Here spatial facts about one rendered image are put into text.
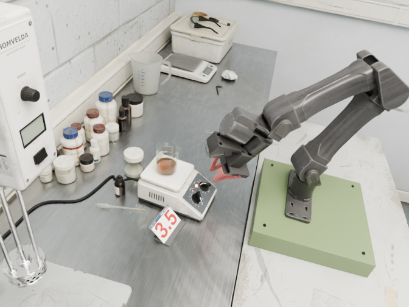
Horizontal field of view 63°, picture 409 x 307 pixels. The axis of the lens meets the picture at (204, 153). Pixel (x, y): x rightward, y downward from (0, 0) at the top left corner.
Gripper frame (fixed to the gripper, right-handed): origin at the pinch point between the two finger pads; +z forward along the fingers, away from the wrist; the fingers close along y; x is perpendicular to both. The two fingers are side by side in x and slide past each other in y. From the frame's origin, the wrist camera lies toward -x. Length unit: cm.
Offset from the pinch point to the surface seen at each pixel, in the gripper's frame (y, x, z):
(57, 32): -50, -38, 11
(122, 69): -68, -6, 32
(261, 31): -117, 79, 9
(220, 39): -92, 41, 12
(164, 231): 11.8, -10.8, 12.0
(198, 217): 9.1, -1.9, 8.1
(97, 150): -19.2, -22.1, 24.8
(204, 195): 2.7, 0.9, 7.0
